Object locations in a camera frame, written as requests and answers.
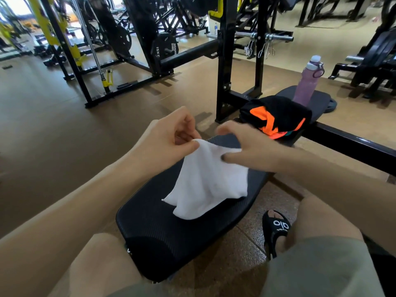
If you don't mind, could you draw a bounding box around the yellow safety catch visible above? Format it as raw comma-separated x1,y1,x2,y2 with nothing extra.
102,69,114,89

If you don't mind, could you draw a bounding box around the black weight plate white print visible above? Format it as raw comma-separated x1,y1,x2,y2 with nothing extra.
151,31,179,61

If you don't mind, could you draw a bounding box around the black ribbed bench pad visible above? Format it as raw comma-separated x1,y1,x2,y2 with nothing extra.
115,85,332,283

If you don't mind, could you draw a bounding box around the rack of black weight plates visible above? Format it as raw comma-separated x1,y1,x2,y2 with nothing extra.
328,27,396,99

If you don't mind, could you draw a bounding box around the pink water bottle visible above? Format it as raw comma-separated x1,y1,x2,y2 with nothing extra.
292,55,325,107

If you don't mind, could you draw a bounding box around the black right slipper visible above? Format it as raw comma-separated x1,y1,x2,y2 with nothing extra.
262,210,292,261

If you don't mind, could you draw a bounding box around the person's right hand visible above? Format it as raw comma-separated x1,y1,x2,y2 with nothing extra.
215,120,289,174

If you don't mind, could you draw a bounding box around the person's left forearm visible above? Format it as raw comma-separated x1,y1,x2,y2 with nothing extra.
0,151,146,297

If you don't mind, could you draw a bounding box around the white towel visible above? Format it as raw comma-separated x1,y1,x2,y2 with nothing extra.
162,139,249,221

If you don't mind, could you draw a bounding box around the black orange jacket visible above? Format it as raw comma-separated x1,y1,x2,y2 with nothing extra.
240,95,312,140

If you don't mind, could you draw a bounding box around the black steel bench frame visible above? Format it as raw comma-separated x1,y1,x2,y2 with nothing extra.
215,0,396,177

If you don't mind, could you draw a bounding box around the person's left leg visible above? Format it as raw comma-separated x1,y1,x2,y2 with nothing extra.
48,233,143,297

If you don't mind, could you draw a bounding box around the person's left hand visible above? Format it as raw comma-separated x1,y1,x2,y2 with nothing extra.
126,106,202,180

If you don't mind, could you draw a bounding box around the small black weight plate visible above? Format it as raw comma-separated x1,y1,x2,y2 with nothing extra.
323,98,338,114

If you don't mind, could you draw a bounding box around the yellow black gym machine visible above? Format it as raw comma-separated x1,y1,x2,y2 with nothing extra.
0,0,87,67

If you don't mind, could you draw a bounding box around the person's right forearm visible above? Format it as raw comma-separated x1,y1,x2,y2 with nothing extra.
278,148,396,257

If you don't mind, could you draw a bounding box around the black exercise machine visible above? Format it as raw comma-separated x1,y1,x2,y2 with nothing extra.
297,0,372,28

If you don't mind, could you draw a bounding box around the black power rack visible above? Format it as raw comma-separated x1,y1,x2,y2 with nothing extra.
38,0,220,108

